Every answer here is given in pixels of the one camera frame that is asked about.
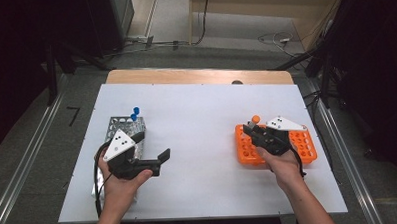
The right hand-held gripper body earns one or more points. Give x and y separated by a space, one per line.
276 142

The orange test tube rack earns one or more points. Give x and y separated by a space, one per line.
304 148

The black curtain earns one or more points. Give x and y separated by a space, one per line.
378 69

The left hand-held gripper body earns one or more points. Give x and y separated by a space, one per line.
121 144

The person's right hand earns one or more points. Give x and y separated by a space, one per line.
285 169

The wooden table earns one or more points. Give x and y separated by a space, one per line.
185 75

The black stand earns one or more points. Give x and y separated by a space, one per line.
53 70
323 77

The white board sheet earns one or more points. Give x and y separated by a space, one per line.
200 125

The orange capped test tube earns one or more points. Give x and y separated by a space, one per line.
255 119

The metal test tube rack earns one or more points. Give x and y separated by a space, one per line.
125 124

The person's left hand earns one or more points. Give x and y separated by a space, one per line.
122 189

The light wooden desk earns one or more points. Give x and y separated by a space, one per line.
249 6

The black cabinet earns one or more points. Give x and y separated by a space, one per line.
110 21

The metal floor rail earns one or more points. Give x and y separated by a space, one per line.
28 154
348 173

